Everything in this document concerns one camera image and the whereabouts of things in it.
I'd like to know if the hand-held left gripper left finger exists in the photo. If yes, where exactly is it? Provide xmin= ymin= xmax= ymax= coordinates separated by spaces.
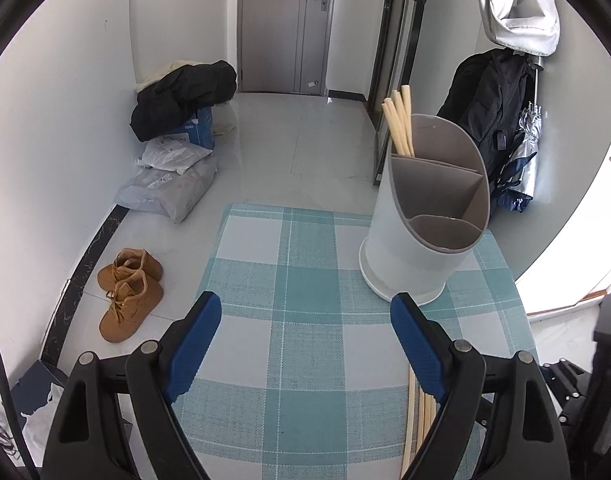
xmin=42 ymin=291 xmax=222 ymax=480

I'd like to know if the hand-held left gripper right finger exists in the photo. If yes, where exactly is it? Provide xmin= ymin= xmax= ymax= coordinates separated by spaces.
xmin=390 ymin=292 xmax=566 ymax=480

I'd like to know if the pile of bamboo chopsticks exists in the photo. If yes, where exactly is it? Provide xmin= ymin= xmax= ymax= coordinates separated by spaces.
xmin=400 ymin=362 xmax=439 ymax=480

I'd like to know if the grey white utensil holder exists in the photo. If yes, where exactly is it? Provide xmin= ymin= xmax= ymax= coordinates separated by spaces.
xmin=359 ymin=114 xmax=490 ymax=305

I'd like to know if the white shoulder bag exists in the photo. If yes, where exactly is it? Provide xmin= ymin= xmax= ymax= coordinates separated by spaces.
xmin=471 ymin=0 xmax=560 ymax=57

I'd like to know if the teal plaid table mat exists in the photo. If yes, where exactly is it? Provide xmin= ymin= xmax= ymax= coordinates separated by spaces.
xmin=172 ymin=202 xmax=539 ymax=480

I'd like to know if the dark blue box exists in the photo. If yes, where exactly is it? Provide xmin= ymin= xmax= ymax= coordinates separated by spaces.
xmin=12 ymin=360 xmax=69 ymax=417

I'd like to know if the white plastic bag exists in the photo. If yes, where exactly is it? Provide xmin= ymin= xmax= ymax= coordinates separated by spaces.
xmin=21 ymin=384 xmax=66 ymax=463

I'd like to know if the grey plastic parcel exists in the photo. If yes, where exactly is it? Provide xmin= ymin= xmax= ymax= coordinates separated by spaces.
xmin=116 ymin=152 xmax=218 ymax=224

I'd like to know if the white plastic parcel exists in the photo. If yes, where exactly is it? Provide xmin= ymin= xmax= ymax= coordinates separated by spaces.
xmin=136 ymin=135 xmax=212 ymax=175

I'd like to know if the blue cardboard box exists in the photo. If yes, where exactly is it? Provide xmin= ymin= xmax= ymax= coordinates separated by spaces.
xmin=172 ymin=106 xmax=216 ymax=151

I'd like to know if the silver folding umbrella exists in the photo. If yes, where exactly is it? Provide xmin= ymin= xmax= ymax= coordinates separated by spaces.
xmin=495 ymin=56 xmax=545 ymax=212

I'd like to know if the black backpack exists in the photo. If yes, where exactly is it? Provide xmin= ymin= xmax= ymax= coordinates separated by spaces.
xmin=437 ymin=49 xmax=533 ymax=192

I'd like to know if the black jacket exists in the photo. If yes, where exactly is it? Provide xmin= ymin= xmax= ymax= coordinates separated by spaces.
xmin=130 ymin=60 xmax=237 ymax=142

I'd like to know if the black framed glass door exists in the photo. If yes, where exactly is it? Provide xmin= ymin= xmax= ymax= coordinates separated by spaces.
xmin=368 ymin=0 xmax=439 ymax=188

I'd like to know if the grey entrance door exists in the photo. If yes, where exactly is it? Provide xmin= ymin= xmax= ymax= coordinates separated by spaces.
xmin=236 ymin=0 xmax=339 ymax=95

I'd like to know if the black cable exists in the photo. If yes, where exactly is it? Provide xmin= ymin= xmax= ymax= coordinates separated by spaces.
xmin=0 ymin=317 xmax=38 ymax=480

